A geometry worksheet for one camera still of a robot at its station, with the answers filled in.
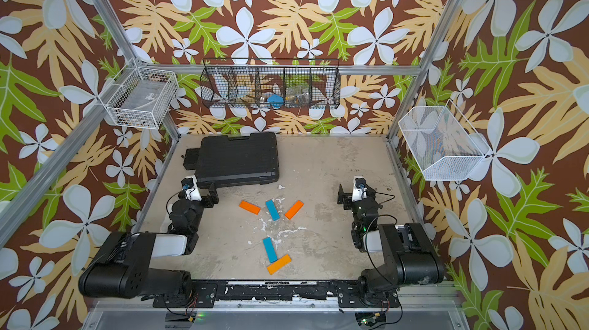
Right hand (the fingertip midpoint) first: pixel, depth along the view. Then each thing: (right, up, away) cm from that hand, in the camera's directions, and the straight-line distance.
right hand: (352, 183), depth 90 cm
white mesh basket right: (+31, +15, -9) cm, 35 cm away
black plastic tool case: (-50, +9, +12) cm, 52 cm away
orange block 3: (-29, -28, -9) cm, 41 cm away
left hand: (-59, +1, -2) cm, 59 cm away
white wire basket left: (-82, +33, -4) cm, 89 cm away
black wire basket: (-33, +43, +8) cm, 55 cm away
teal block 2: (-32, -24, -6) cm, 41 cm away
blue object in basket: (-31, +34, +3) cm, 46 cm away
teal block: (-32, -12, +3) cm, 35 cm away
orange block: (-42, -10, +4) cm, 44 cm away
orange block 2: (-23, -12, +3) cm, 26 cm away
